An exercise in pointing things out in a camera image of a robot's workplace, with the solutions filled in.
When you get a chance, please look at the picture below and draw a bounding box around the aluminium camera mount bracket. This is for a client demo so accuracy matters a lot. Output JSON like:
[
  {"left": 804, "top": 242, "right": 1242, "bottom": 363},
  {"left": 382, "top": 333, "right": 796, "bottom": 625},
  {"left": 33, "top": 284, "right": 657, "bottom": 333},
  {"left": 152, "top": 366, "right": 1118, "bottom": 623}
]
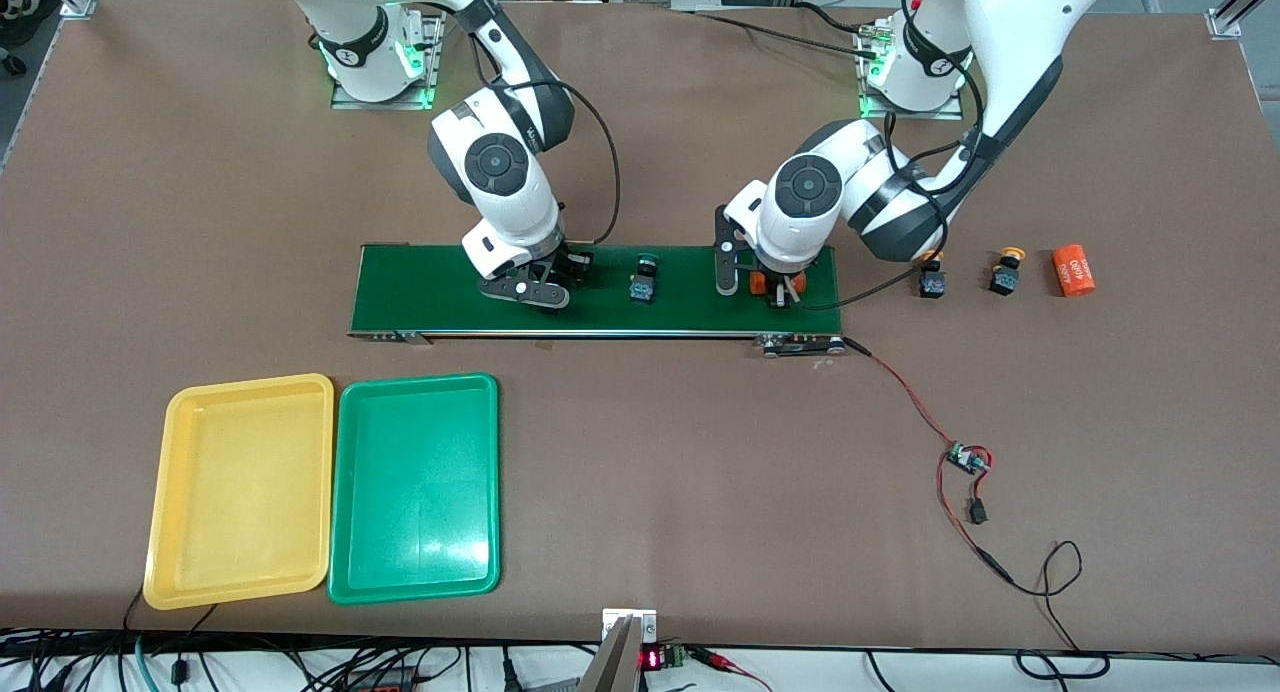
[{"left": 578, "top": 608, "right": 659, "bottom": 692}]

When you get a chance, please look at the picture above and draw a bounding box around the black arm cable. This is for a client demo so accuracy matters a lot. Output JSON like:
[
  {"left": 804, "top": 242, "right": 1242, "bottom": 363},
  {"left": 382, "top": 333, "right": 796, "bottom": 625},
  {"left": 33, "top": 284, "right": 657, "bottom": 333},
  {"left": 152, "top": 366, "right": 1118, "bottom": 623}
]
[
  {"left": 800, "top": 0, "right": 991, "bottom": 311},
  {"left": 545, "top": 77, "right": 623, "bottom": 248}
]

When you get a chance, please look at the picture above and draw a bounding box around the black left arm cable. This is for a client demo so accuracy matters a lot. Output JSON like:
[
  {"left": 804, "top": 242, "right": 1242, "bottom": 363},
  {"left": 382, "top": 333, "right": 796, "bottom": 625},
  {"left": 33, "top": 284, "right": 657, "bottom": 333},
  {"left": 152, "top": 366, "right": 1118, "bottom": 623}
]
[{"left": 800, "top": 0, "right": 991, "bottom": 311}]

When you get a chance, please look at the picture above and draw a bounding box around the thin black power cable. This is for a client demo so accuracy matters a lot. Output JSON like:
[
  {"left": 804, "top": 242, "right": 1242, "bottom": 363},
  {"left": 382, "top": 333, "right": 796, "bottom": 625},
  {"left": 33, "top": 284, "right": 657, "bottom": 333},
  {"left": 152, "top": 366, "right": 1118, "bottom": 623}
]
[{"left": 1003, "top": 540, "right": 1113, "bottom": 681}]

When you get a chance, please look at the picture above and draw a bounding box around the orange cylinder white print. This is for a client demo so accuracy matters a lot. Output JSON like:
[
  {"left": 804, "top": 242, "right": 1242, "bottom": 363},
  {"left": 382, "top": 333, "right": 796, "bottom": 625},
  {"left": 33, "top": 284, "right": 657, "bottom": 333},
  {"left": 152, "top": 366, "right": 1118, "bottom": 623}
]
[
  {"left": 748, "top": 270, "right": 811, "bottom": 305},
  {"left": 1050, "top": 242, "right": 1097, "bottom": 299}
]

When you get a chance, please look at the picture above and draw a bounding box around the green plastic tray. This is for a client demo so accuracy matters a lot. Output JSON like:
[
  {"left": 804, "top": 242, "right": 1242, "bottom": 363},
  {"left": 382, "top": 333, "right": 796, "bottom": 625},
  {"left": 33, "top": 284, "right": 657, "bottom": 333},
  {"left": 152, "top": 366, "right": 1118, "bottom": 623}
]
[{"left": 328, "top": 372, "right": 501, "bottom": 606}]

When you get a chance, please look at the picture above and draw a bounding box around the green conveyor belt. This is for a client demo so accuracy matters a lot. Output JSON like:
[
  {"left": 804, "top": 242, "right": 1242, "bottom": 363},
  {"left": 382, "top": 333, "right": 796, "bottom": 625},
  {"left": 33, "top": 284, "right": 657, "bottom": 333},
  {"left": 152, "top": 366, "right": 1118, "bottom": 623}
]
[{"left": 347, "top": 242, "right": 846, "bottom": 358}]

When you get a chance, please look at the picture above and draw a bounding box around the aluminium left arm base plate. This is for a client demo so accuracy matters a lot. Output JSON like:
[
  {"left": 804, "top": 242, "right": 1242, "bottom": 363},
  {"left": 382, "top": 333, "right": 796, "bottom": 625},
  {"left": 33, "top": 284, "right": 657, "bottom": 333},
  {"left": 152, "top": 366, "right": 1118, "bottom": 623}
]
[{"left": 855, "top": 22, "right": 966, "bottom": 121}]

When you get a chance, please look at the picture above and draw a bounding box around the yellow plastic tray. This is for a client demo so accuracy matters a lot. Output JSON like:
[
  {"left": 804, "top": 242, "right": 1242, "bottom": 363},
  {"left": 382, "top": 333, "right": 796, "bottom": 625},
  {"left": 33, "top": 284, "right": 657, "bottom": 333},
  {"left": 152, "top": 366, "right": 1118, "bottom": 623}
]
[{"left": 143, "top": 373, "right": 336, "bottom": 611}]

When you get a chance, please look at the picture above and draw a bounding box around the black cable on table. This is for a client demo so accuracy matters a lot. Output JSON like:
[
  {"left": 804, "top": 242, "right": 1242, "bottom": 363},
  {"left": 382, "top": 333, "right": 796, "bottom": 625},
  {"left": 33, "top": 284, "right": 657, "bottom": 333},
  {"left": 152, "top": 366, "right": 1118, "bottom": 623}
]
[{"left": 690, "top": 0, "right": 881, "bottom": 58}]

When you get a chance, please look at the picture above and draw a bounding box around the red clip lead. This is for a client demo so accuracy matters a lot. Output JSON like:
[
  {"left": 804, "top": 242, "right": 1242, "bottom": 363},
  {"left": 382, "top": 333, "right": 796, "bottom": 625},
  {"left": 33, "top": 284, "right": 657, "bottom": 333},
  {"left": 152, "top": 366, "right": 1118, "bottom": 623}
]
[{"left": 690, "top": 647, "right": 773, "bottom": 692}]

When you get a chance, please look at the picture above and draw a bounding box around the red black wire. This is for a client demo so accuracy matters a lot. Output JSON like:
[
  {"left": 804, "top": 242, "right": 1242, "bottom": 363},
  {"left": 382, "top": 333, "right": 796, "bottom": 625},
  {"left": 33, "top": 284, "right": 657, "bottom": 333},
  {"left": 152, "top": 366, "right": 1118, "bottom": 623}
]
[{"left": 843, "top": 336, "right": 1016, "bottom": 585}]

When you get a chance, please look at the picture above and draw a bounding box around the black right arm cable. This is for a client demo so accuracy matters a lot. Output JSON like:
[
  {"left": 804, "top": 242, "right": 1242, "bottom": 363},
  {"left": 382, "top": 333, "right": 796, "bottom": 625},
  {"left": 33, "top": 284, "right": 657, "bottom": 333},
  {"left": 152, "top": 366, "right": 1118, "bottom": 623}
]
[{"left": 545, "top": 77, "right": 623, "bottom": 248}]

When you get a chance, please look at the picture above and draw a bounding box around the aluminium right arm base plate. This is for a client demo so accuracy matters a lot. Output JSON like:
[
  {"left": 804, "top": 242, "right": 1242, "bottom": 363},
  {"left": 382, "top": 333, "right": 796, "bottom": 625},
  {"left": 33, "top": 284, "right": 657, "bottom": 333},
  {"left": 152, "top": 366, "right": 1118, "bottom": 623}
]
[{"left": 330, "top": 2, "right": 446, "bottom": 111}]

